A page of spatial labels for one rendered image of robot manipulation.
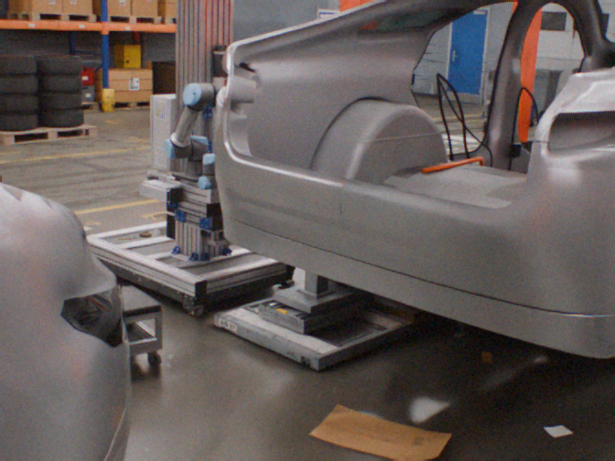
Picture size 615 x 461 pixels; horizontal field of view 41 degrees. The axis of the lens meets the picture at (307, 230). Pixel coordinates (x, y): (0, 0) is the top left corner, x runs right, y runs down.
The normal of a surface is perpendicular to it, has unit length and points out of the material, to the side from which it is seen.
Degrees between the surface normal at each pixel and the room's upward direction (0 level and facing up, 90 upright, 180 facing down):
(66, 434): 90
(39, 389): 86
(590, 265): 95
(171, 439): 0
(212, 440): 0
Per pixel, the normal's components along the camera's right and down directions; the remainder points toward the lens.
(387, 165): 0.72, 0.21
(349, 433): 0.05, -0.96
